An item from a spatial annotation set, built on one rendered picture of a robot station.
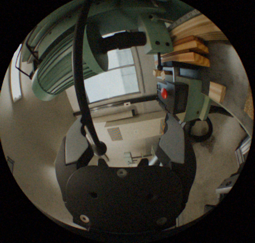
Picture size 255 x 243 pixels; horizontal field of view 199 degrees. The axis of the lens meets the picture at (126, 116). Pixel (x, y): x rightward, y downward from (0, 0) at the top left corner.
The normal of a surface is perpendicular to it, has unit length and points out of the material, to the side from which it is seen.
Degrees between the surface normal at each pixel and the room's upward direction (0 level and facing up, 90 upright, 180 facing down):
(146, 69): 90
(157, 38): 90
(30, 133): 180
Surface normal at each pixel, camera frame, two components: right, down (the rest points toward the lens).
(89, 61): 0.14, 0.95
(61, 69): 0.09, 0.85
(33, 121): 0.98, -0.17
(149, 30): 0.00, 0.54
